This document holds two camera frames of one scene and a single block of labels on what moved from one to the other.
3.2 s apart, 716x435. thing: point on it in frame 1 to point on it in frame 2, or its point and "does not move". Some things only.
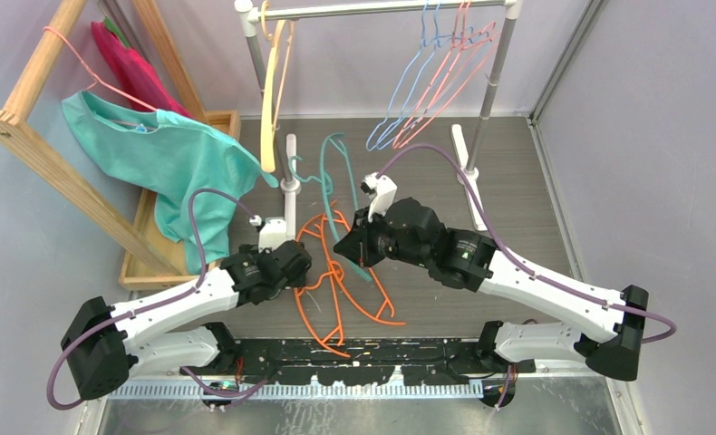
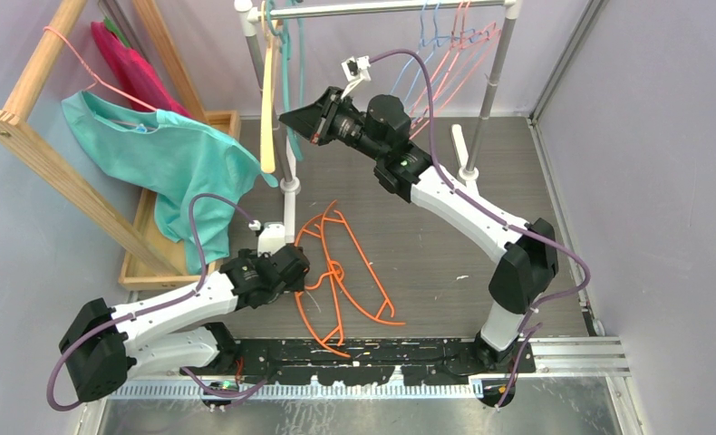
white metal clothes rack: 284,147 does not move
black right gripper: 362,230 to 317,120
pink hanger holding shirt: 95,78 does not move
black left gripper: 254,252 does not move
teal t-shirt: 171,158 does not move
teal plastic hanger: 325,181 to 297,149
